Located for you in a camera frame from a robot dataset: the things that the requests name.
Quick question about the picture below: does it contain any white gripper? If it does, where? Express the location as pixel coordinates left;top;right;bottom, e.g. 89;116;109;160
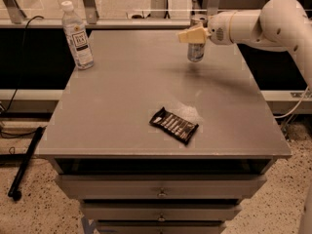
177;12;232;45

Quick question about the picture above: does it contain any silver blue redbull can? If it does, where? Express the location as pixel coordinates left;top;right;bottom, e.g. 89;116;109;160
187;14;208;62

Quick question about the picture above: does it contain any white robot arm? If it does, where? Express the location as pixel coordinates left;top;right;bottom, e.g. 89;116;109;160
179;0;312;234

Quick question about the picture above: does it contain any black rxbar chocolate wrapper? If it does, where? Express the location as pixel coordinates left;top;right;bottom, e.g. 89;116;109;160
149;107;199;145

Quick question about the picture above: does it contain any clear plastic water bottle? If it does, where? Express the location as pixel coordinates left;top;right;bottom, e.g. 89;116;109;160
61;1;94;70

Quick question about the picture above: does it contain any grey drawer cabinet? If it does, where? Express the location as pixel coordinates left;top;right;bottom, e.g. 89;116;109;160
37;30;291;234

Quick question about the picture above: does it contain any top grey drawer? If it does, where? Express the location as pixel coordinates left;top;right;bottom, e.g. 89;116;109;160
56;175;266;200

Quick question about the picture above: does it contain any grey drawer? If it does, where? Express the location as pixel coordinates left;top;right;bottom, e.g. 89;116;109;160
97;222;226;234
81;201;242;221
56;175;266;200

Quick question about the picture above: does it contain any middle grey drawer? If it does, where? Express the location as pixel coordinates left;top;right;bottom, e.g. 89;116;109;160
81;201;242;221

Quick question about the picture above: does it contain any bottom grey drawer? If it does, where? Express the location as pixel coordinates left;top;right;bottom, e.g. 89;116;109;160
97;222;226;234

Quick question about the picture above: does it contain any black rod on floor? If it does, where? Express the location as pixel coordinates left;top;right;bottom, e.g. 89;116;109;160
8;127;44;202

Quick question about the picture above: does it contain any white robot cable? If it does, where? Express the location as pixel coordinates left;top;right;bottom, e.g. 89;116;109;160
274;86;310;120

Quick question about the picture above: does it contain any black cable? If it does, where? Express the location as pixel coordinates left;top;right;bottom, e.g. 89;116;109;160
0;15;45;139

